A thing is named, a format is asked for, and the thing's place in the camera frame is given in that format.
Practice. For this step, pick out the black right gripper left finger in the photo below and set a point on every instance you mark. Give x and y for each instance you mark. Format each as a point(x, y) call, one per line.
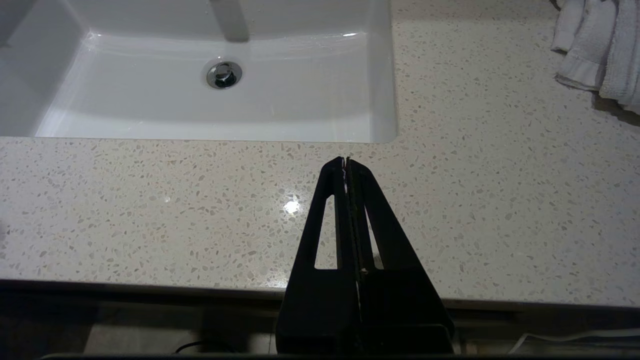
point(320, 310)

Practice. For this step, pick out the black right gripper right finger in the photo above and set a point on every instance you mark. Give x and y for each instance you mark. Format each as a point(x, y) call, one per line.
point(400, 310)

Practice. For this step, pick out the chrome sink drain stopper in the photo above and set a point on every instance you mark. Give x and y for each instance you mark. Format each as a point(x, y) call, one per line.
point(224, 75)

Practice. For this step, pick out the white rectangular sink basin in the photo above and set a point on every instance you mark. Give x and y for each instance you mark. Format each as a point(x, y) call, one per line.
point(150, 100)

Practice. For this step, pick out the white crumpled towel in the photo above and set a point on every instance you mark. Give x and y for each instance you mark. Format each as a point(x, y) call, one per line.
point(605, 45)

